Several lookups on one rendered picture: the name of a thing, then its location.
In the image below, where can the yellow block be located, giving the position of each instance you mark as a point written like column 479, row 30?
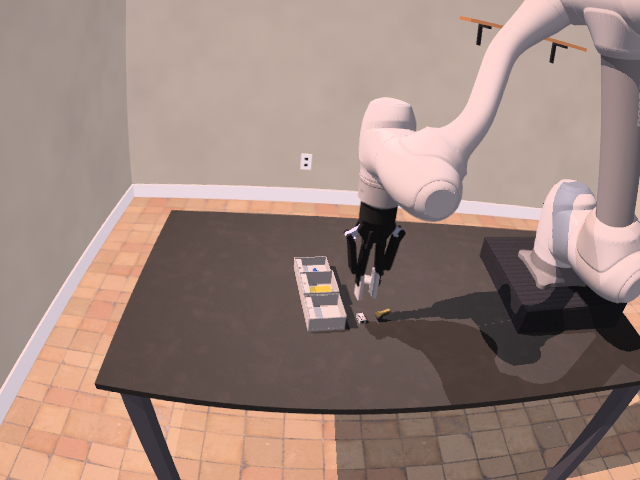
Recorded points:
column 320, row 288

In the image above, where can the white three-compartment bin rack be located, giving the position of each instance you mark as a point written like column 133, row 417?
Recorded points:
column 319, row 304

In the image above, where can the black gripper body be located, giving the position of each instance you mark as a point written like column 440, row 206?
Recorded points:
column 369, row 216

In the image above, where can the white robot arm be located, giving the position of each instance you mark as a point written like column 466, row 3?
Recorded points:
column 420, row 169

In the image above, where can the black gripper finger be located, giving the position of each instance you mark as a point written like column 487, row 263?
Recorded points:
column 384, row 262
column 358, row 267

